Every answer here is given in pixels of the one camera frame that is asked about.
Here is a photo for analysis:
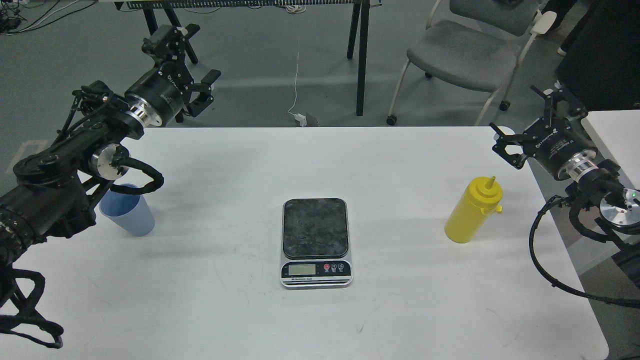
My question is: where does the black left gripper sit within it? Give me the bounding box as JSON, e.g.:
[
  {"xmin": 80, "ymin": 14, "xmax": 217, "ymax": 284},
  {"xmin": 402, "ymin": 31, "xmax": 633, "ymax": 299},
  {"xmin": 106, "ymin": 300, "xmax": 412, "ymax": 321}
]
[{"xmin": 125, "ymin": 23, "xmax": 222, "ymax": 125}]

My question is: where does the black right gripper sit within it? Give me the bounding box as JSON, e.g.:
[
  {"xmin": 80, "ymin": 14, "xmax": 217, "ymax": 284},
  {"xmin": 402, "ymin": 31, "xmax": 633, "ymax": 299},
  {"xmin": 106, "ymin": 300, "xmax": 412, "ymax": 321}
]
[{"xmin": 489, "ymin": 83, "xmax": 599, "ymax": 181}]

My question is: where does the yellow squeeze seasoning bottle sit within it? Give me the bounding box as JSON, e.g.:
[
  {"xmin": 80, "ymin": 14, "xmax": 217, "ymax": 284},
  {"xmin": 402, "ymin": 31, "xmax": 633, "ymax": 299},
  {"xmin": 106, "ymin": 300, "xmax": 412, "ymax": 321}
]
[{"xmin": 445, "ymin": 176, "xmax": 504, "ymax": 244}]

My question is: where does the blue ribbed plastic cup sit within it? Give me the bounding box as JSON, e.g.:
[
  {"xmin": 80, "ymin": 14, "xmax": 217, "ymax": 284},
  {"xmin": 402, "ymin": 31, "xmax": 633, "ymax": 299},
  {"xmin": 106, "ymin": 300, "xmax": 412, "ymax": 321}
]
[{"xmin": 98, "ymin": 189, "xmax": 155, "ymax": 237}]

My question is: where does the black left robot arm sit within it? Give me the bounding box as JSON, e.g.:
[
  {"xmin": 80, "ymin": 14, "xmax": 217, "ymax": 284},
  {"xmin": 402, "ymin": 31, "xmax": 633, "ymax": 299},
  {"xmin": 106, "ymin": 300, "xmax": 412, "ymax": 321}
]
[{"xmin": 0, "ymin": 23, "xmax": 221, "ymax": 349}]

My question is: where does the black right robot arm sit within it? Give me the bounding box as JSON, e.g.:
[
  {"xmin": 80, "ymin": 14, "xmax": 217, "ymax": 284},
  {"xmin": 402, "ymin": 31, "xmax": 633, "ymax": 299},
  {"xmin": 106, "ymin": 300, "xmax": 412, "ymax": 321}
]
[{"xmin": 490, "ymin": 84, "xmax": 640, "ymax": 309}]

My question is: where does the digital kitchen scale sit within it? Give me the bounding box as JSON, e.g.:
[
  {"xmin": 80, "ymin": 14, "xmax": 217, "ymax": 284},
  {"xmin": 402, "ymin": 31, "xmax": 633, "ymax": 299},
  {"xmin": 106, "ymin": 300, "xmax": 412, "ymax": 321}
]
[{"xmin": 279, "ymin": 197, "xmax": 354, "ymax": 290}]

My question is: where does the grey office chair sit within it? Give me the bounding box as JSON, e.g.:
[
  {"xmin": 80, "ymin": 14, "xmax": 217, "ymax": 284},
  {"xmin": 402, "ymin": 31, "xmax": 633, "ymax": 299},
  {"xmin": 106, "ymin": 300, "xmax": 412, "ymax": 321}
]
[{"xmin": 386, "ymin": 0, "xmax": 557, "ymax": 126}]

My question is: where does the black-legged background table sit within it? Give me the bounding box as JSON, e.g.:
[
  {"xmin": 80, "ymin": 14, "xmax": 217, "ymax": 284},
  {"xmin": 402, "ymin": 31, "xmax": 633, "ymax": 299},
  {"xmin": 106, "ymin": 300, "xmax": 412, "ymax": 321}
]
[{"xmin": 111, "ymin": 0, "xmax": 373, "ymax": 116}]

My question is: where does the white charger cable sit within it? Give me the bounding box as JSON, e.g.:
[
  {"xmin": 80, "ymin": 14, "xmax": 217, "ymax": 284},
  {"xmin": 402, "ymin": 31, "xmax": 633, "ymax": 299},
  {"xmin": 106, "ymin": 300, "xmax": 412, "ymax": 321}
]
[{"xmin": 287, "ymin": 37, "xmax": 319, "ymax": 127}]

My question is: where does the floor cables bundle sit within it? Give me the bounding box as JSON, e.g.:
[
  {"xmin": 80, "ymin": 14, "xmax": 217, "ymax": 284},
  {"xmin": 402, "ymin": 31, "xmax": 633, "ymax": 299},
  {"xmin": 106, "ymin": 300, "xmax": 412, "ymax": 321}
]
[{"xmin": 0, "ymin": 0, "xmax": 98, "ymax": 36}]

